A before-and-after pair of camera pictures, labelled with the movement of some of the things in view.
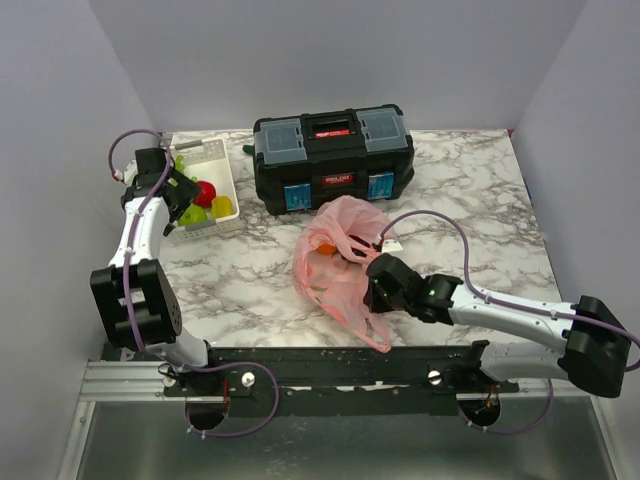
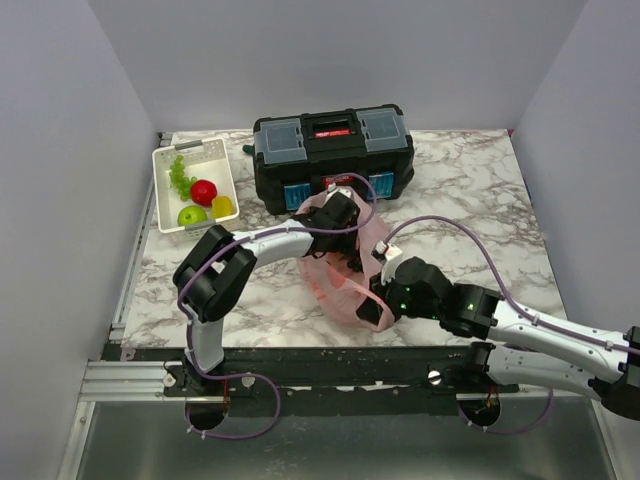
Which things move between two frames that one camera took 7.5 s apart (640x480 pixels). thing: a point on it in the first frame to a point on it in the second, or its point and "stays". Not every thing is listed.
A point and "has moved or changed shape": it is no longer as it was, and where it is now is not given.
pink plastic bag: [331, 251] has moved or changed shape
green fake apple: [192, 214] stays
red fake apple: [207, 193] stays
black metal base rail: [341, 381] stays
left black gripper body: [177, 212] to [341, 243]
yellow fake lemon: [221, 206] stays
